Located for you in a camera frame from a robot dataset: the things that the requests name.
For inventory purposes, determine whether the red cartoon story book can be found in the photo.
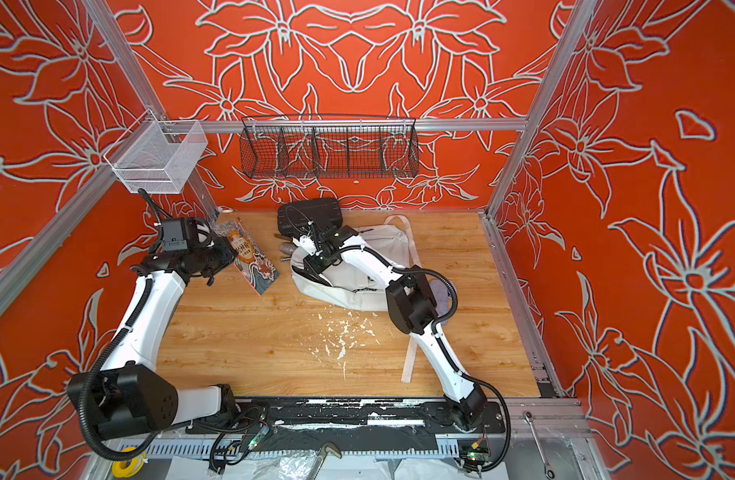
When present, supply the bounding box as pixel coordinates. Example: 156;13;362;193
215;219;279;295

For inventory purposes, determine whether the white student backpack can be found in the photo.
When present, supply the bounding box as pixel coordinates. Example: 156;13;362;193
290;214;443;385

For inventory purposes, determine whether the purple glasses case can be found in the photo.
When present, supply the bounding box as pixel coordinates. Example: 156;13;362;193
431;280;457;321

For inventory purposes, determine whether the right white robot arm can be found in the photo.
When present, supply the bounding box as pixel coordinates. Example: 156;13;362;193
277;198;501;432

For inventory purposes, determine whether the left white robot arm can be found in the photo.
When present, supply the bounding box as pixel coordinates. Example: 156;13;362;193
66;188;239;462

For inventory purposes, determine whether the metal pipe elbow fitting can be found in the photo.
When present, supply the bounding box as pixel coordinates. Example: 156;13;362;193
279;242;296;257

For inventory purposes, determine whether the black plastic case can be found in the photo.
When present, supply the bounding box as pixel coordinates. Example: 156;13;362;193
277;197;343;238

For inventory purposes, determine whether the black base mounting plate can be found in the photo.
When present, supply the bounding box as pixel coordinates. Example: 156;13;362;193
185;395;507;436

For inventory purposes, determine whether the yellow tape roll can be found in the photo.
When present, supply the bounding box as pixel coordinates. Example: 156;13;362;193
111;453;148;479

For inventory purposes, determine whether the small green circuit board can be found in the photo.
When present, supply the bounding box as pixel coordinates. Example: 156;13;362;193
459;446;491;474

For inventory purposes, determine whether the steel wrench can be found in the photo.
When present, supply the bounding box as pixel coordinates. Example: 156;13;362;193
523;411;557;480

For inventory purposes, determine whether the black wire wall basket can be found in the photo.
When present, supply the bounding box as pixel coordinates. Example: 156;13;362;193
239;115;421;179

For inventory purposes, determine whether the white wire mesh basket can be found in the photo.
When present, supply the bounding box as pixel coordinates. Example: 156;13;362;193
102;110;207;194

